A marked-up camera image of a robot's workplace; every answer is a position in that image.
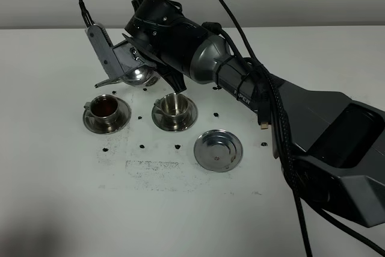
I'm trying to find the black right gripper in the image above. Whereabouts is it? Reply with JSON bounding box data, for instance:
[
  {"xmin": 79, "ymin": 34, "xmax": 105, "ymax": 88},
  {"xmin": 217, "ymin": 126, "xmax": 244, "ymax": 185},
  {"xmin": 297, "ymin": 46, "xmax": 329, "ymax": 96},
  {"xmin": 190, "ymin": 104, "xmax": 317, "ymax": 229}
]
[{"xmin": 125, "ymin": 0, "xmax": 208, "ymax": 94}]

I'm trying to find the stainless steel teapot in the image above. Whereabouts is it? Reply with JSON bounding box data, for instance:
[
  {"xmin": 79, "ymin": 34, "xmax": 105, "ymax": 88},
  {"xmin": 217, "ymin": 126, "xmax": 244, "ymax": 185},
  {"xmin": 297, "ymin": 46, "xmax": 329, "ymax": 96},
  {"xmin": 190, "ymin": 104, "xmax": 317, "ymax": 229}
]
[{"xmin": 94, "ymin": 66, "xmax": 160, "ymax": 88}]

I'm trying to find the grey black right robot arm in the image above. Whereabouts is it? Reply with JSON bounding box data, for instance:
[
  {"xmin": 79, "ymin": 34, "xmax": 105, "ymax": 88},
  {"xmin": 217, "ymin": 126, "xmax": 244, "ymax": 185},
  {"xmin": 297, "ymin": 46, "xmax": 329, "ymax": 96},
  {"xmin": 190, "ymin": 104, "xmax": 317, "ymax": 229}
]
[{"xmin": 125, "ymin": 0, "xmax": 384, "ymax": 228}]

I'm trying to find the steel teapot saucer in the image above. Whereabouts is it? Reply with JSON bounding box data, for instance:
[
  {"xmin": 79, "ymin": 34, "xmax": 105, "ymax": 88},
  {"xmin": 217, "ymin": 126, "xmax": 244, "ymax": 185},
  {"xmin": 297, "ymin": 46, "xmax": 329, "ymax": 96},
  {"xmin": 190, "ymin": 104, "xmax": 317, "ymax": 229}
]
[{"xmin": 194, "ymin": 129, "xmax": 243, "ymax": 173}]

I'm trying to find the steel right teacup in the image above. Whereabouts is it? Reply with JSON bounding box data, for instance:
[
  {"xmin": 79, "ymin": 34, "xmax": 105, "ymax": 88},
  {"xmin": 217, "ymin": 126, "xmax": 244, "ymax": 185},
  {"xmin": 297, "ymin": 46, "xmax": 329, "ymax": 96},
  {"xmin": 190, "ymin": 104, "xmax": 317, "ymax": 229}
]
[{"xmin": 153, "ymin": 93, "xmax": 189, "ymax": 123}]

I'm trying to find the steel teacup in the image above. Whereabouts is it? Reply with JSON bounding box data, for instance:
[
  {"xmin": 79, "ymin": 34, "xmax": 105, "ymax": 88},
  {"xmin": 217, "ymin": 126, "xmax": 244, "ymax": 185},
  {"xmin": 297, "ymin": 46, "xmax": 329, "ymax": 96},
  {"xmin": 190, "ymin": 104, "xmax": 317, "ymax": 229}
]
[
  {"xmin": 84, "ymin": 94, "xmax": 119, "ymax": 125},
  {"xmin": 153, "ymin": 93, "xmax": 189, "ymax": 123}
]

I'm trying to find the steel saucer under left cup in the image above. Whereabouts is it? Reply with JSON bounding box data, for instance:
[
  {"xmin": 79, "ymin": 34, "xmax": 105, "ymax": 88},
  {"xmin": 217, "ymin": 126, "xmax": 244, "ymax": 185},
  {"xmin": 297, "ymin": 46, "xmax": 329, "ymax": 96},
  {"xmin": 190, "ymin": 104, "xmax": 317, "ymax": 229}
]
[{"xmin": 82, "ymin": 97, "xmax": 131, "ymax": 134}]

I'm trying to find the steel saucer under cup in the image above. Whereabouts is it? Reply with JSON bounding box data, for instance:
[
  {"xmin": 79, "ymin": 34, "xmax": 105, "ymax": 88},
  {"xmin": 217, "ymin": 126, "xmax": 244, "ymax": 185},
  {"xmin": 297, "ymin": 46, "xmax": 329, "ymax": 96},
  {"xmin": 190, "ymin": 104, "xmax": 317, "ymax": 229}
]
[
  {"xmin": 82, "ymin": 97, "xmax": 131, "ymax": 134},
  {"xmin": 152, "ymin": 98, "xmax": 198, "ymax": 132}
]

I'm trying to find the steel saucer under right cup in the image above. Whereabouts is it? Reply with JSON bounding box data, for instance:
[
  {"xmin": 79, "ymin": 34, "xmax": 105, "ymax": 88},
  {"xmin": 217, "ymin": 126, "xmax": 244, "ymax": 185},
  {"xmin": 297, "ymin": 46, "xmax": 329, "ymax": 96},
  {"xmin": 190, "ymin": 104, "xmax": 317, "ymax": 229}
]
[{"xmin": 152, "ymin": 98, "xmax": 198, "ymax": 132}]

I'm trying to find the steel left teacup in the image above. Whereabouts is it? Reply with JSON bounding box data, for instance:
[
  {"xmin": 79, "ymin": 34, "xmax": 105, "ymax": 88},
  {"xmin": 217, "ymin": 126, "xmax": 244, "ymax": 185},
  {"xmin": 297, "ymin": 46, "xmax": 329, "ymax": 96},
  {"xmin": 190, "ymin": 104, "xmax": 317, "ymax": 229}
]
[{"xmin": 84, "ymin": 94, "xmax": 119, "ymax": 125}]

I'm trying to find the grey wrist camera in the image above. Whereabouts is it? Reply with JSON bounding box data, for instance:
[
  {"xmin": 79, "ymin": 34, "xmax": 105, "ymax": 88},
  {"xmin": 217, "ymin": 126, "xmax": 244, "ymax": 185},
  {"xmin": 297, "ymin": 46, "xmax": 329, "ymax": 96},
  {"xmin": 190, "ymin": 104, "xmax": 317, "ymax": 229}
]
[{"xmin": 85, "ymin": 23, "xmax": 124, "ymax": 81}]

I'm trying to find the black cable with gold plug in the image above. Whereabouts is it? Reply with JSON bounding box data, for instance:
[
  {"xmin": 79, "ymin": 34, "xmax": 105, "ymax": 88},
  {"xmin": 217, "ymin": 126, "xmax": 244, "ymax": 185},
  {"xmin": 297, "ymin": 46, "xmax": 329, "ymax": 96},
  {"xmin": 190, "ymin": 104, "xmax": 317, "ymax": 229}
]
[{"xmin": 201, "ymin": 21, "xmax": 385, "ymax": 257}]

